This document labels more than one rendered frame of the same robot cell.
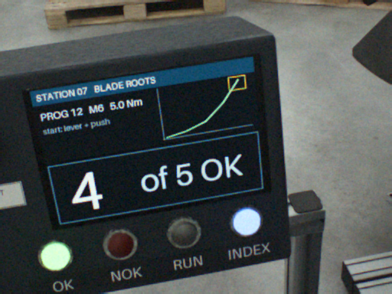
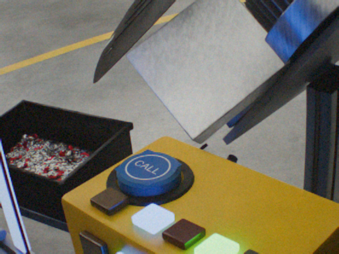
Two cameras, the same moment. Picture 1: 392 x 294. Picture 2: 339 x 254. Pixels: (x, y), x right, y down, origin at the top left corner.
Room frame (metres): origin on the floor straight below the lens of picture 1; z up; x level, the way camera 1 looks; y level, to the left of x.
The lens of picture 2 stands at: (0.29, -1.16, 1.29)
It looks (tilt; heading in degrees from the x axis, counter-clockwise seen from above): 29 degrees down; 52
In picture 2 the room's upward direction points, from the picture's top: 6 degrees counter-clockwise
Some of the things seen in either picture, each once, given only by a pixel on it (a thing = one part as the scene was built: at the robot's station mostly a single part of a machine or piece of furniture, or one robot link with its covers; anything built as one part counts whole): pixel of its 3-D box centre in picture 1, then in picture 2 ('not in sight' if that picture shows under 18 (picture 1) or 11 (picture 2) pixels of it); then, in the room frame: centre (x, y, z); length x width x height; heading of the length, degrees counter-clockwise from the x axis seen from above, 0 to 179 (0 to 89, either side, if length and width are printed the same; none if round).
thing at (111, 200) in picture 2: not in sight; (109, 201); (0.44, -0.89, 1.08); 0.02 x 0.02 x 0.01; 6
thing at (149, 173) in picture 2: not in sight; (149, 176); (0.48, -0.89, 1.08); 0.04 x 0.04 x 0.02
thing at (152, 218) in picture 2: not in sight; (152, 218); (0.45, -0.92, 1.08); 0.02 x 0.02 x 0.01; 6
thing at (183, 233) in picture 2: not in sight; (183, 234); (0.45, -0.95, 1.08); 0.02 x 0.02 x 0.01; 6
